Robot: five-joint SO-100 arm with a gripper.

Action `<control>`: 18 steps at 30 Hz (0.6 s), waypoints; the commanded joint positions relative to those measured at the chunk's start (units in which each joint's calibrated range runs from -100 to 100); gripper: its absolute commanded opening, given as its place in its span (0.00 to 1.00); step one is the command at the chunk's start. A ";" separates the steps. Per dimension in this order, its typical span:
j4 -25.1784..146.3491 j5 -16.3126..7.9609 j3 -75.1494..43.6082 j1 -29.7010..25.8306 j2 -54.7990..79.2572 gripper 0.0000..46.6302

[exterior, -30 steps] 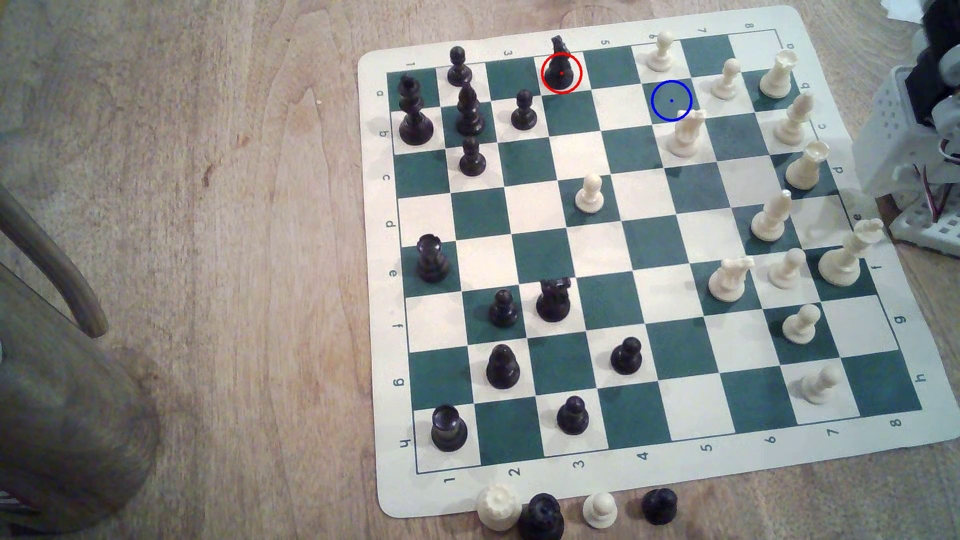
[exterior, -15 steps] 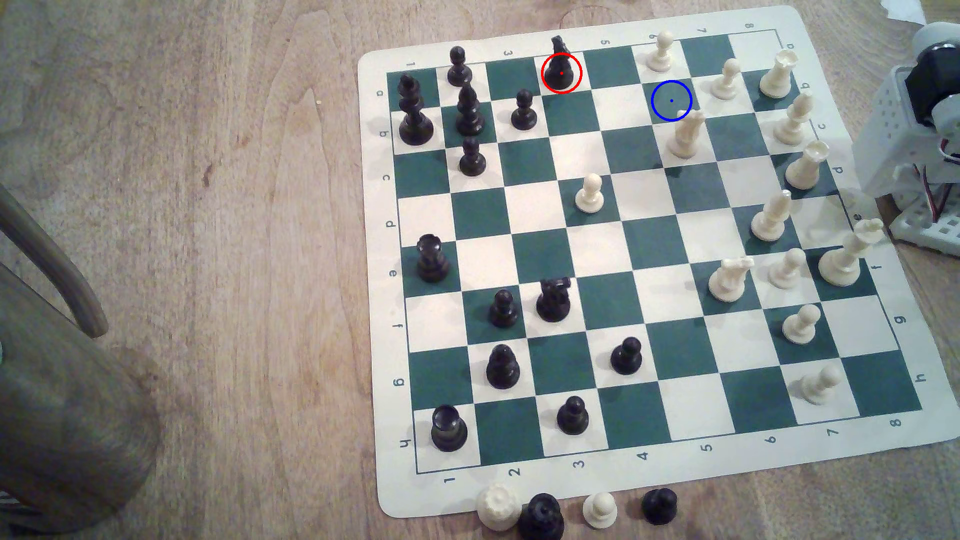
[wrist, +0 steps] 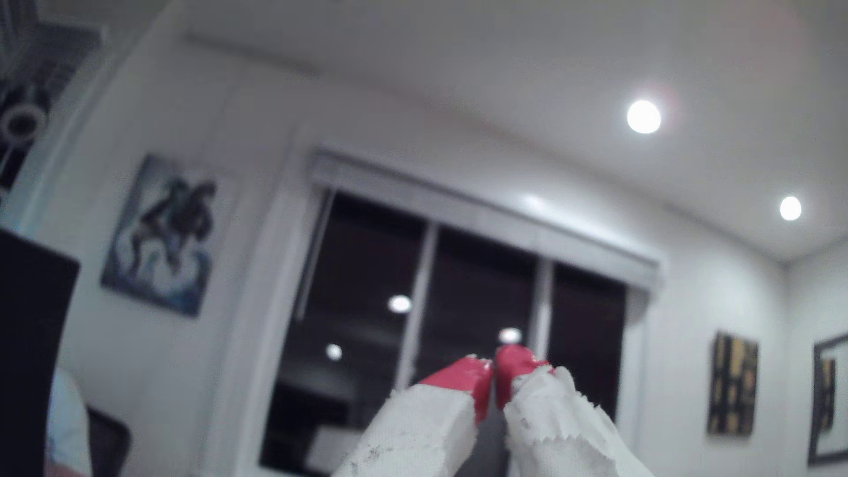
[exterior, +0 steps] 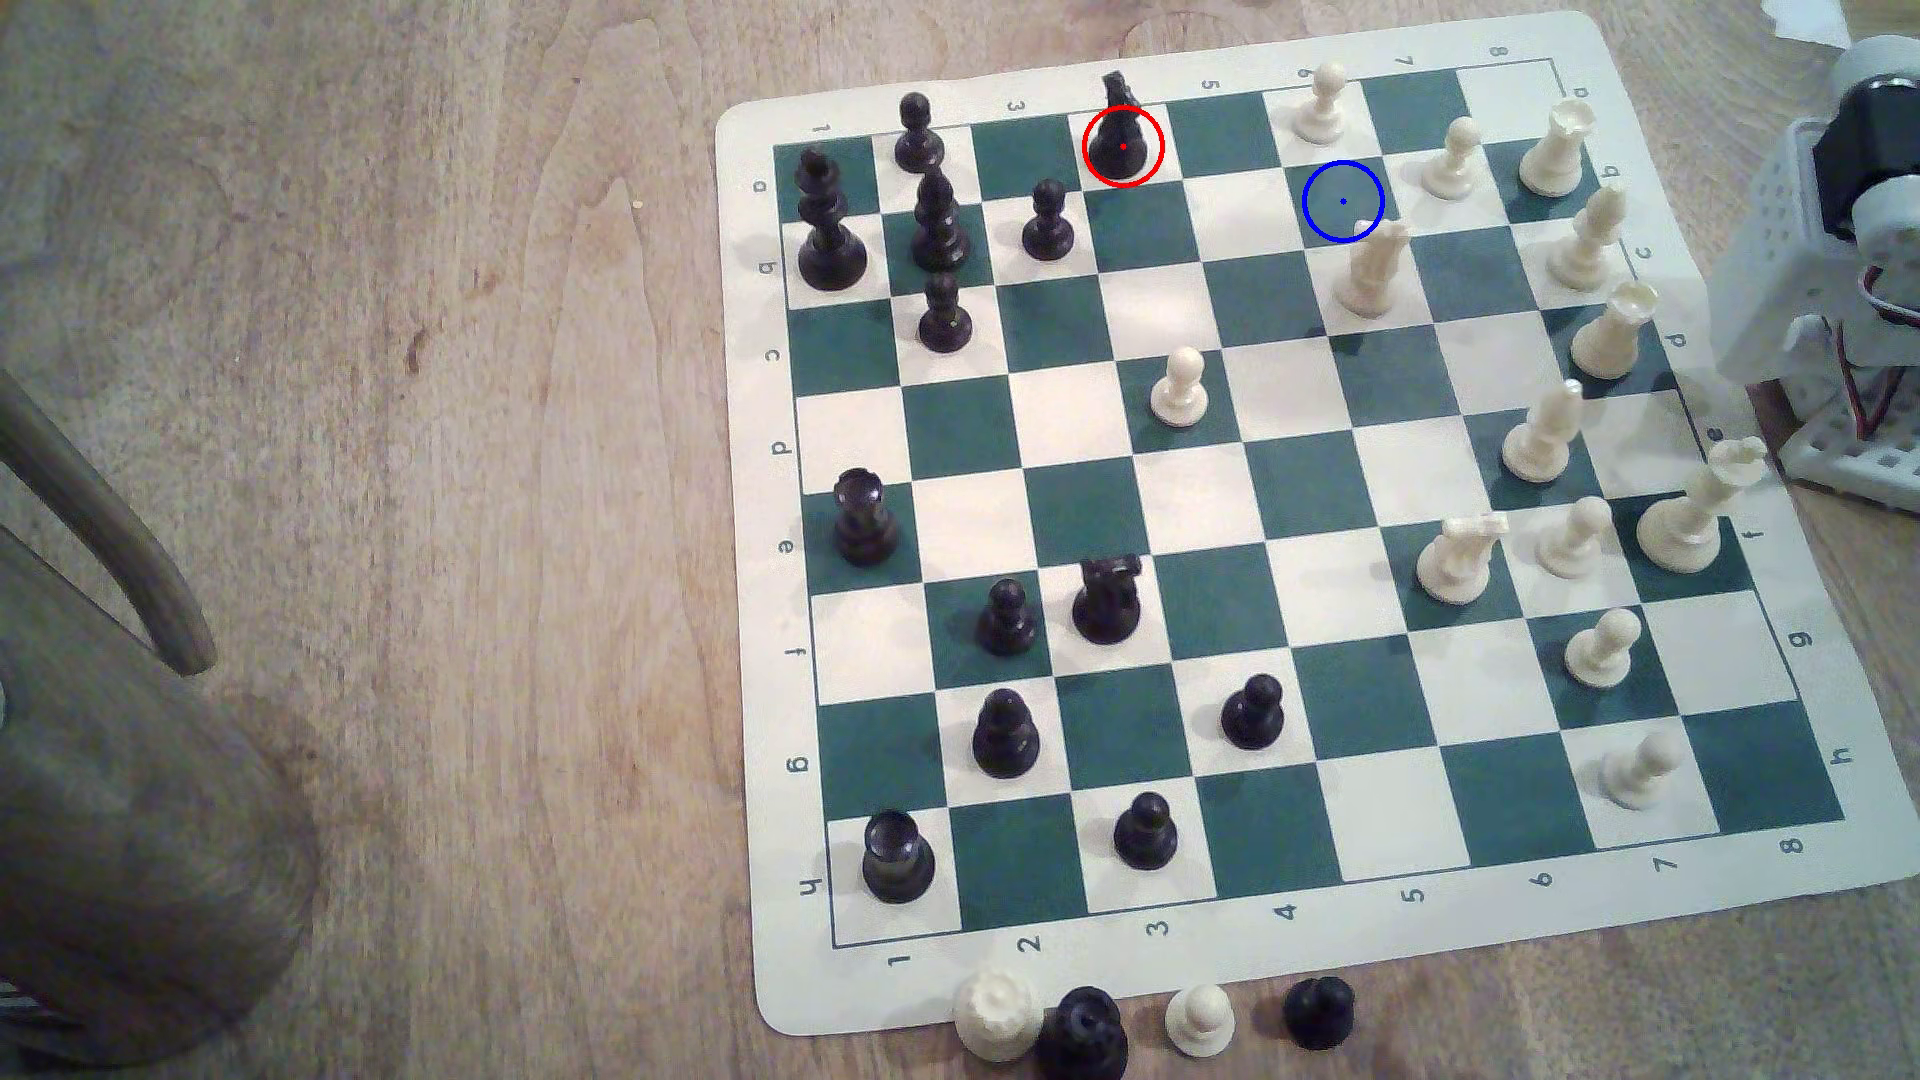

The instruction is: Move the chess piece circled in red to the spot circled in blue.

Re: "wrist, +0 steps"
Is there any large round ceiling light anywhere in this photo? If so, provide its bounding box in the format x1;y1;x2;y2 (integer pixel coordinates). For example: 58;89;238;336
626;99;663;135

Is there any framed wall picture right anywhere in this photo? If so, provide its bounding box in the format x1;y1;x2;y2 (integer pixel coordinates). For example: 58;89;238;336
807;333;848;466

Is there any black flat panel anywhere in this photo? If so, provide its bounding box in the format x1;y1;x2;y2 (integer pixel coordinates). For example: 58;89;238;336
0;228;82;477

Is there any pale blue cloth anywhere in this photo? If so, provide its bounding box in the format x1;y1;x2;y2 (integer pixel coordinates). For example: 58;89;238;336
45;367;94;477

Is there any dark shelf with round object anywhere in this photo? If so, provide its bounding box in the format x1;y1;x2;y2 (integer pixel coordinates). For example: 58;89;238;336
0;0;107;200

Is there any dark chair back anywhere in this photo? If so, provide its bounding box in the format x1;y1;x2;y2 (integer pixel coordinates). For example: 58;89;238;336
86;405;132;477

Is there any blue figure wall painting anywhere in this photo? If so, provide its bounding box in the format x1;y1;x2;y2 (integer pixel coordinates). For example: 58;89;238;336
99;154;220;318

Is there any dark window with white frame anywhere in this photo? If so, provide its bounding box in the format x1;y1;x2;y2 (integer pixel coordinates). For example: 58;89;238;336
258;189;630;477

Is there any white roller blind cassette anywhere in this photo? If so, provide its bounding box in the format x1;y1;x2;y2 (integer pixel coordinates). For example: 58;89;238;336
308;149;663;292

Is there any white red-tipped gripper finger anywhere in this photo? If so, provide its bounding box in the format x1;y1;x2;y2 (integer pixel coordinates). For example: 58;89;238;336
495;344;657;477
331;356;495;477

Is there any dark yellow wall picture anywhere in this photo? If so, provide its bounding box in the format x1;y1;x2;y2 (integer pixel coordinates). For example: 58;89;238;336
705;330;761;438

